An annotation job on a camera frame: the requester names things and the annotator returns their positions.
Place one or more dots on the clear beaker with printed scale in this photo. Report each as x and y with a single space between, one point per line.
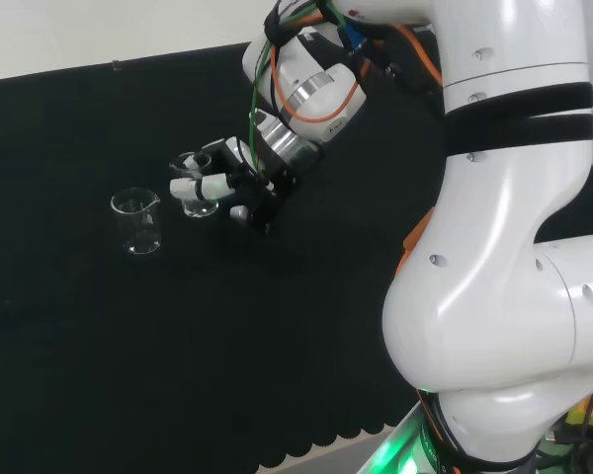
138 232

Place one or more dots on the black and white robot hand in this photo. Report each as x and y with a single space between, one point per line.
272 192

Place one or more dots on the black bench cloth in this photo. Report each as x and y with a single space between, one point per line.
227 321

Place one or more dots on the yellow stop button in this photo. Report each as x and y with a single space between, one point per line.
585 412

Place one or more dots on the plain clear glass beaker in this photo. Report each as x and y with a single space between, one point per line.
200 210

